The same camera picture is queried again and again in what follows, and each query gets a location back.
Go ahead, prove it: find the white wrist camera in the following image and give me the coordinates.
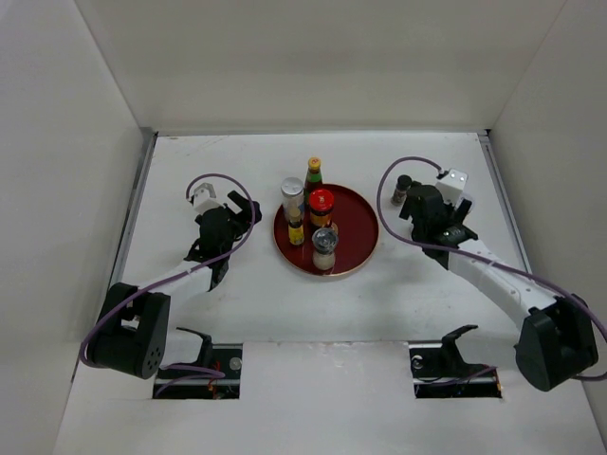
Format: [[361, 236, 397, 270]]
[[187, 183, 223, 215], [435, 168, 469, 206]]

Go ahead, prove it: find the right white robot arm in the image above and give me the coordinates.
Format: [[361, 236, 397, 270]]
[[399, 183, 598, 391]]

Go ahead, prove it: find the right aluminium table rail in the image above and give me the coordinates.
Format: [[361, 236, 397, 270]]
[[477, 128, 551, 329]]

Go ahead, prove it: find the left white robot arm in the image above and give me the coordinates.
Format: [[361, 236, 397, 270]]
[[80, 191, 262, 379]]

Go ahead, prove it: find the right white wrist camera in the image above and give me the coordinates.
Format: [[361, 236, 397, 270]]
[[435, 168, 469, 206]]

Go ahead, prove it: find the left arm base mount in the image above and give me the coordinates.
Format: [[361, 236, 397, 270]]
[[152, 327, 244, 400]]

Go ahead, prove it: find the silver-lid white spice jar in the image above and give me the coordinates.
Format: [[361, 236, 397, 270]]
[[281, 177, 305, 221]]

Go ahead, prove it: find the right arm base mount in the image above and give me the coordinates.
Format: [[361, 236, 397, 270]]
[[409, 324, 502, 399]]

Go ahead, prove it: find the red round tray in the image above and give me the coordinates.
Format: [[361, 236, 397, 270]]
[[272, 184, 379, 277]]

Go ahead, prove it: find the red-lid dark sauce jar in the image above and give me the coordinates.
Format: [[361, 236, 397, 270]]
[[308, 189, 335, 228]]

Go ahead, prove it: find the small yellow-label brown bottle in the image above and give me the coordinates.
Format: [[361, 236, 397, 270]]
[[287, 207, 305, 246]]

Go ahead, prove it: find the aluminium table rail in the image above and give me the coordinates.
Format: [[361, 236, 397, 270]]
[[107, 127, 157, 288], [477, 128, 551, 329]]

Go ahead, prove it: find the left aluminium table rail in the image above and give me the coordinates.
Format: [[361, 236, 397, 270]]
[[107, 127, 157, 288]]

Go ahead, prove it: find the green red sauce bottle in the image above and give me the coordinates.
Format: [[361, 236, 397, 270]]
[[303, 156, 322, 201]]

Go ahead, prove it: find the small black-lid pepper bottle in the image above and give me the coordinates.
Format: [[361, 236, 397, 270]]
[[391, 174, 413, 207]]

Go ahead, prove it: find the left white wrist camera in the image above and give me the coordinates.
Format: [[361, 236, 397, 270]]
[[187, 183, 223, 215]]

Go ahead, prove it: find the grey-cap white shaker bottle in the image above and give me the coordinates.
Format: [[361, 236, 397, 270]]
[[311, 227, 339, 271]]

